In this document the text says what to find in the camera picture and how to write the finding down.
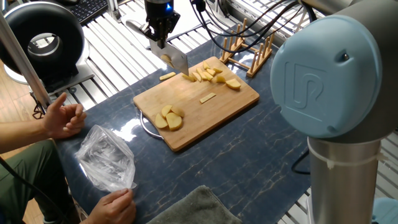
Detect tangled black cable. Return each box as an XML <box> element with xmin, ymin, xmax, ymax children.
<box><xmin>32</xmin><ymin>93</ymin><xmax>47</xmax><ymax>119</ymax></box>

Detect clear plastic bag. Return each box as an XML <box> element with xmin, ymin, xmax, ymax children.
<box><xmin>76</xmin><ymin>124</ymin><xmax>137</xmax><ymax>193</ymax></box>

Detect black floor cable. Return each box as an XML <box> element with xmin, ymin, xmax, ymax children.
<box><xmin>0</xmin><ymin>155</ymin><xmax>72</xmax><ymax>224</ymax></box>

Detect slanted aluminium post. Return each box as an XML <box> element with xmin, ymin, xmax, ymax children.
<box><xmin>0</xmin><ymin>12</ymin><xmax>53</xmax><ymax>108</ymax></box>

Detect potato half with skin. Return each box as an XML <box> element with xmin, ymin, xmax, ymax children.
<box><xmin>160</xmin><ymin>54</ymin><xmax>175</xmax><ymax>68</ymax></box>

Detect dark blue marbled mat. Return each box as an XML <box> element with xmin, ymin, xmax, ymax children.
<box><xmin>52</xmin><ymin>26</ymin><xmax>311</xmax><ymax>224</ymax></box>

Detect white paper pad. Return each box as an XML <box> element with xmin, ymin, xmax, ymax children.
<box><xmin>120</xmin><ymin>0</ymin><xmax>206</xmax><ymax>50</ymax></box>

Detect black gripper cable bundle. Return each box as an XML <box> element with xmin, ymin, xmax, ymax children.
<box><xmin>189</xmin><ymin>0</ymin><xmax>318</xmax><ymax>54</ymax></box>

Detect wooden peg rack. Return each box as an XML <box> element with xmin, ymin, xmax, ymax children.
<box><xmin>218</xmin><ymin>17</ymin><xmax>277</xmax><ymax>78</ymax></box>

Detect dark green trousers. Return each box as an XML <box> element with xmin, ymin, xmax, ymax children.
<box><xmin>0</xmin><ymin>139</ymin><xmax>78</xmax><ymax>224</ymax></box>

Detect steel cleaver knife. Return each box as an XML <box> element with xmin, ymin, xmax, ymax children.
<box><xmin>125</xmin><ymin>19</ymin><xmax>190</xmax><ymax>76</ymax></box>

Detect grey-green towel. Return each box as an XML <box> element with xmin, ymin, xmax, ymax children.
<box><xmin>146</xmin><ymin>185</ymin><xmax>243</xmax><ymax>224</ymax></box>

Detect perforated aluminium plate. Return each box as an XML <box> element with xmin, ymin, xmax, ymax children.
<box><xmin>306</xmin><ymin>194</ymin><xmax>312</xmax><ymax>224</ymax></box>

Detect short aluminium post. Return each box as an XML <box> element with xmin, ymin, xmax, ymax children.
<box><xmin>107</xmin><ymin>0</ymin><xmax>123</xmax><ymax>23</ymax></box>

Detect hanging black cable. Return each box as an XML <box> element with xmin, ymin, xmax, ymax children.
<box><xmin>290</xmin><ymin>148</ymin><xmax>311</xmax><ymax>175</ymax></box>

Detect black ring-shaped device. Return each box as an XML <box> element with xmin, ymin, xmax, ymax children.
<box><xmin>0</xmin><ymin>1</ymin><xmax>96</xmax><ymax>96</ymax></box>

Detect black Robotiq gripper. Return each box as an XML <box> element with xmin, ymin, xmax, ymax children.
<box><xmin>139</xmin><ymin>0</ymin><xmax>182</xmax><ymax>50</ymax></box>

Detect person's bare hand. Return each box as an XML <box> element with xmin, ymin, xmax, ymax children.
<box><xmin>86</xmin><ymin>188</ymin><xmax>137</xmax><ymax>224</ymax></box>
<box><xmin>42</xmin><ymin>92</ymin><xmax>88</xmax><ymax>140</ymax></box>

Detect wooden cutting board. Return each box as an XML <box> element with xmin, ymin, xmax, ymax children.
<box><xmin>132</xmin><ymin>56</ymin><xmax>261</xmax><ymax>152</ymax></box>

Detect black keyboard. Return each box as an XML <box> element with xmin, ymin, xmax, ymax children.
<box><xmin>67</xmin><ymin>0</ymin><xmax>109</xmax><ymax>25</ymax></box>

